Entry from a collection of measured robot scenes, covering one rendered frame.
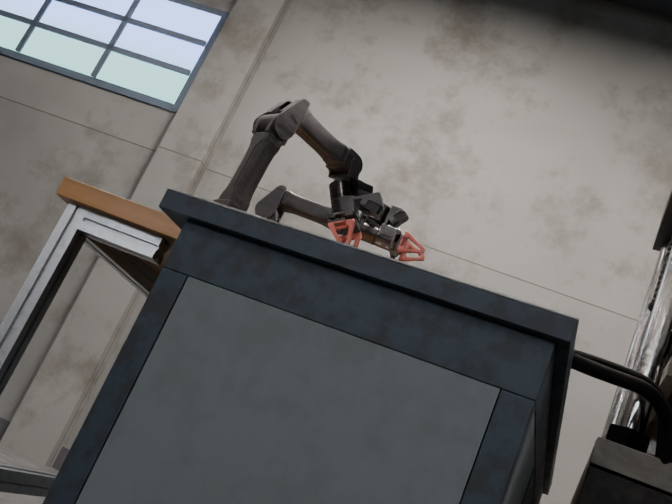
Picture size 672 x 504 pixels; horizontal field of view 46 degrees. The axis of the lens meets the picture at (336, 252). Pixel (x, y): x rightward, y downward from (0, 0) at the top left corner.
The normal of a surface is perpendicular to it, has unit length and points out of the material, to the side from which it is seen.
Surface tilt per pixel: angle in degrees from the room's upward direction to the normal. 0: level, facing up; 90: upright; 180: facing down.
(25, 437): 90
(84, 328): 90
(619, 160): 90
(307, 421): 90
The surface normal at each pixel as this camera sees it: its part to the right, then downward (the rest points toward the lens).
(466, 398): -0.22, -0.38
